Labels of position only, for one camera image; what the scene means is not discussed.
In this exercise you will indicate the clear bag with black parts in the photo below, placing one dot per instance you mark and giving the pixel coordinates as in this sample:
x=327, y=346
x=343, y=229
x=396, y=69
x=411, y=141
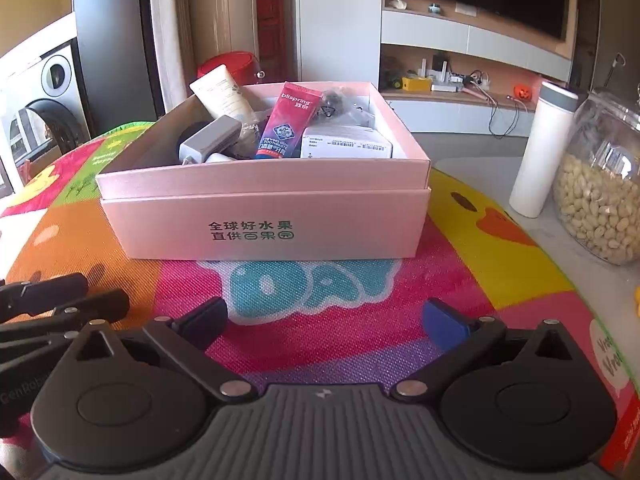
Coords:
x=337, y=109

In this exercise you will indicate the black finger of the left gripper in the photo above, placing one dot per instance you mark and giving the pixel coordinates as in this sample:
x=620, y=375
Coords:
x=34, y=298
x=111, y=306

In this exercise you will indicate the white TV cabinet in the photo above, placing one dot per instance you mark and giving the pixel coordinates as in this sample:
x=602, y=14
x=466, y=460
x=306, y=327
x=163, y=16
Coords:
x=474, y=61

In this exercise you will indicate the glass jar of peanuts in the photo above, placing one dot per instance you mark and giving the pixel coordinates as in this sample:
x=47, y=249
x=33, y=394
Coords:
x=596, y=187

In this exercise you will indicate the black refrigerator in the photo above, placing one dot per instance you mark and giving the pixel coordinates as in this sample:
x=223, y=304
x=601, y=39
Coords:
x=118, y=62

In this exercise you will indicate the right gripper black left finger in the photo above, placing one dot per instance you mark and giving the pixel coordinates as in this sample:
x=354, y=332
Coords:
x=182, y=343

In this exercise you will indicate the colourful cartoon play mat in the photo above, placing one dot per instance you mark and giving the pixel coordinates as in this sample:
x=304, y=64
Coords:
x=328, y=321

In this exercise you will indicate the white thermos bottle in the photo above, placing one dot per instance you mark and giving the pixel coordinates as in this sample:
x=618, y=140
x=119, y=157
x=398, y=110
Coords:
x=546, y=144

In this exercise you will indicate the washing machine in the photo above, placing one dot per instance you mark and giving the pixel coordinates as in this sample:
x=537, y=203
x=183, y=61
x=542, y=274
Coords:
x=42, y=110

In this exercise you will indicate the pink cardboard box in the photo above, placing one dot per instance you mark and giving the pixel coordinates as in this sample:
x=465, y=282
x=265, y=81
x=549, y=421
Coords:
x=267, y=209

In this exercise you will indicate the white charger plug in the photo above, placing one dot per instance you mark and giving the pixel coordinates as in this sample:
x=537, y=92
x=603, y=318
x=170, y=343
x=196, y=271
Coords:
x=217, y=136

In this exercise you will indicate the orange pumpkin toy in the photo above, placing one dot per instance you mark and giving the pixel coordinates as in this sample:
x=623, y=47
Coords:
x=523, y=92

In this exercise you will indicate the blue pink toothpaste tube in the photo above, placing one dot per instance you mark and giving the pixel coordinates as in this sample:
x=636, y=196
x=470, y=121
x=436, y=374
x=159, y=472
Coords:
x=294, y=109

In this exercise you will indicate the yellow duck toy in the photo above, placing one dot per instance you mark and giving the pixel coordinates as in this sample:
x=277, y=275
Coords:
x=637, y=300

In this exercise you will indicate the cream tube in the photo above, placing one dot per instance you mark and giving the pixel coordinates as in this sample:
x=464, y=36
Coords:
x=222, y=96

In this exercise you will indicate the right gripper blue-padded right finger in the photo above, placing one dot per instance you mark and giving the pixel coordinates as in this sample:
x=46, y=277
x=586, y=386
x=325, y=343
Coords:
x=463, y=342

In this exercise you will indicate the white medicine box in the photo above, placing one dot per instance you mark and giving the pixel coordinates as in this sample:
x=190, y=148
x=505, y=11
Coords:
x=344, y=142

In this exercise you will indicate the yellow toy box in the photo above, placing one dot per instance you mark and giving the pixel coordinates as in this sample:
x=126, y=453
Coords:
x=416, y=85

